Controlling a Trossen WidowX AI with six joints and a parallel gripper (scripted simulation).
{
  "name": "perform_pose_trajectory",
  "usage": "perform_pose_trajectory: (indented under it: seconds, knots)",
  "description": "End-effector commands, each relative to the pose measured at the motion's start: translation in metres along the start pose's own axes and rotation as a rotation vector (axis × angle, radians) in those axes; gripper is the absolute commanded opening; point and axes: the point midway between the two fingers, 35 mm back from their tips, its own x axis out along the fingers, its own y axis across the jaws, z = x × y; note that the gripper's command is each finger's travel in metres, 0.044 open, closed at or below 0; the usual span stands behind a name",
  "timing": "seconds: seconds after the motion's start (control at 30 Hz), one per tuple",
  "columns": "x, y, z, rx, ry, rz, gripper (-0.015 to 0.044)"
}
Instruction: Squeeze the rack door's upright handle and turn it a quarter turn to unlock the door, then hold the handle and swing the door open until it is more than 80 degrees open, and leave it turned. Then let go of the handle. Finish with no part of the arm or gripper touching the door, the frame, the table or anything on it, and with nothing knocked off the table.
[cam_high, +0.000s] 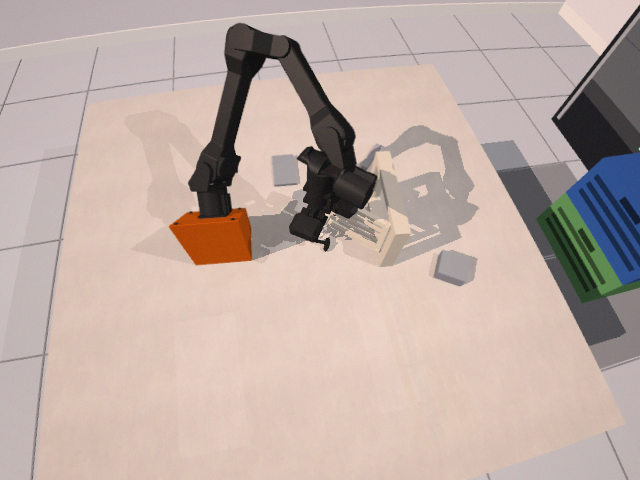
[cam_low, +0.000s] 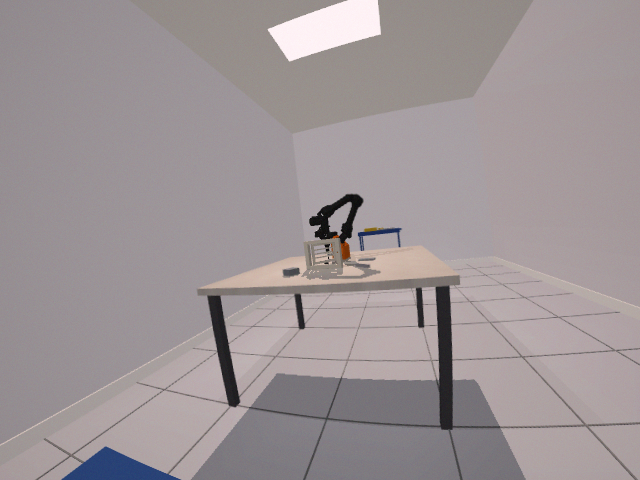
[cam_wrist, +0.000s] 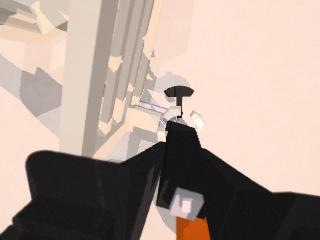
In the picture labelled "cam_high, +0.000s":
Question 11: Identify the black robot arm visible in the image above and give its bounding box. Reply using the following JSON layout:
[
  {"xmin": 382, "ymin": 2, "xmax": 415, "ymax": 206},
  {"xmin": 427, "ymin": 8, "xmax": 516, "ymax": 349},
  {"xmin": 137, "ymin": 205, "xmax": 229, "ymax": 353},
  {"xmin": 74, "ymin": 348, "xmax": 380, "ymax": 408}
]
[{"xmin": 188, "ymin": 23, "xmax": 378, "ymax": 218}]

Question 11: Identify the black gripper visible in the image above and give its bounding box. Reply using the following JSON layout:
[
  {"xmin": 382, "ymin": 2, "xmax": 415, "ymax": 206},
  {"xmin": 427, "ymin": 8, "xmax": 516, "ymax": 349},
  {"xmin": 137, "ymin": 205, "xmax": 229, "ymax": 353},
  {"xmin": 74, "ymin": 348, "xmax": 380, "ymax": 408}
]
[{"xmin": 289, "ymin": 181, "xmax": 333, "ymax": 243}]

